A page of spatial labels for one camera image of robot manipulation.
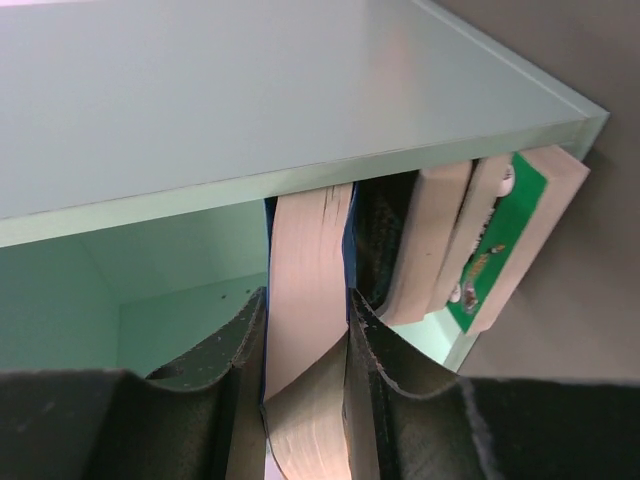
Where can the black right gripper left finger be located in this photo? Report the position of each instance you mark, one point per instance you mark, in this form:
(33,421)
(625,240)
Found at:
(196,417)

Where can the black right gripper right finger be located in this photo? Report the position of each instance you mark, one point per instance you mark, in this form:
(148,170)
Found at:
(407,417)

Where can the black yellow Storey Treehouse book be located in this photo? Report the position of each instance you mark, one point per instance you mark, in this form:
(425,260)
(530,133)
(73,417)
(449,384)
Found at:
(437,196)

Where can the Jane Eyre sunset cover book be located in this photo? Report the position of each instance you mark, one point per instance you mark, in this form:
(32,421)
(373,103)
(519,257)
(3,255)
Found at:
(307,332)

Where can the green paperback book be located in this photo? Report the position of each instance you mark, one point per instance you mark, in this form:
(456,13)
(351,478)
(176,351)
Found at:
(511,207)

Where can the mint green wooden cube shelf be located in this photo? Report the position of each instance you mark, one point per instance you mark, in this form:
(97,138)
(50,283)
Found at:
(139,140)

